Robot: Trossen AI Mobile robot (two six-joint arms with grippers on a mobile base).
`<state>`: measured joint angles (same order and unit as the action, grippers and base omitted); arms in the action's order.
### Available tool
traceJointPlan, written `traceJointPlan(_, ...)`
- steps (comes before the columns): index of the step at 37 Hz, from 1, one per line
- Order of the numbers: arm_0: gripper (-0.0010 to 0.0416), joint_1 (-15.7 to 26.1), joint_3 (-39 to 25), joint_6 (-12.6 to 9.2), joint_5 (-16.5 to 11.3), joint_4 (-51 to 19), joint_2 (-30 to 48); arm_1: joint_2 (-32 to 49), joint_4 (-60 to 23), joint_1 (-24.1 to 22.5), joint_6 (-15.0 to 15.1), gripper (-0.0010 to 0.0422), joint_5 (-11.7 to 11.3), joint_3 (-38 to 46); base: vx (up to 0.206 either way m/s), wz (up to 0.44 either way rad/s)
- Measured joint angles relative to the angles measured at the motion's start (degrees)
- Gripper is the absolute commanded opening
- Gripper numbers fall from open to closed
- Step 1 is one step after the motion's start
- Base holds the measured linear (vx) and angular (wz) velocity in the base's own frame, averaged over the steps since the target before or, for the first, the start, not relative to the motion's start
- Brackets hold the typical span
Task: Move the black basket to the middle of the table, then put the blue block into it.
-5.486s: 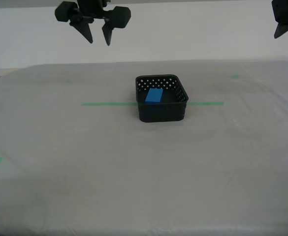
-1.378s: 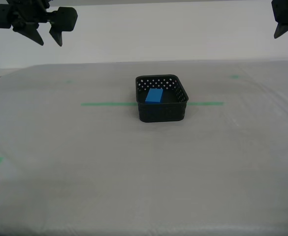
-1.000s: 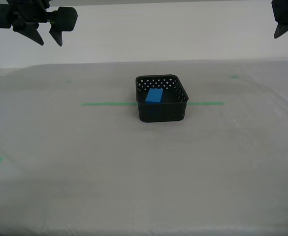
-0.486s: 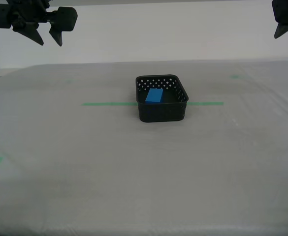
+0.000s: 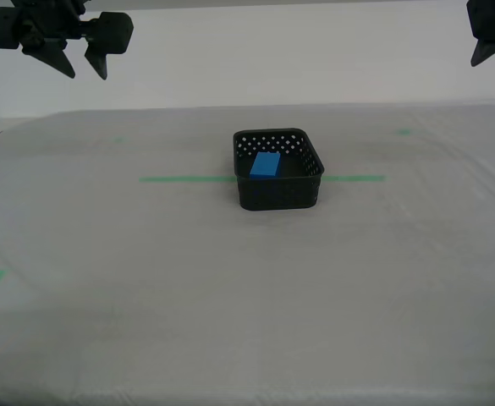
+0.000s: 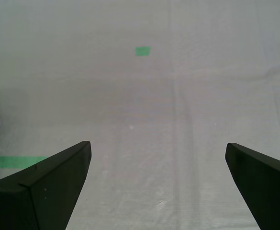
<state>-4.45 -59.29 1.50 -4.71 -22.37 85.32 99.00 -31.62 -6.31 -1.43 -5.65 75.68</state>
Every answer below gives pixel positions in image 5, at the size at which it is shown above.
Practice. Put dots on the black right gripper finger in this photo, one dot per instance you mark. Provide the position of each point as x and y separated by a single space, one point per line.
23 42
111 31

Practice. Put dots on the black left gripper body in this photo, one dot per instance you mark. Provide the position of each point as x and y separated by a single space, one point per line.
490 19

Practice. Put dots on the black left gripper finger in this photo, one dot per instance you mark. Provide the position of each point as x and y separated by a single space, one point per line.
478 56
494 45

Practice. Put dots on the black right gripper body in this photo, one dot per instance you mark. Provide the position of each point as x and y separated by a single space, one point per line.
52 23

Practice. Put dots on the blue block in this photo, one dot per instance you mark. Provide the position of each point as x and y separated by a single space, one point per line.
265 165

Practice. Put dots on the black perforated plastic basket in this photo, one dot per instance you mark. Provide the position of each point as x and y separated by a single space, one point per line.
272 194

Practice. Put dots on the white woven table cloth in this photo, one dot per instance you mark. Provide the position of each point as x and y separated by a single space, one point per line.
247 296

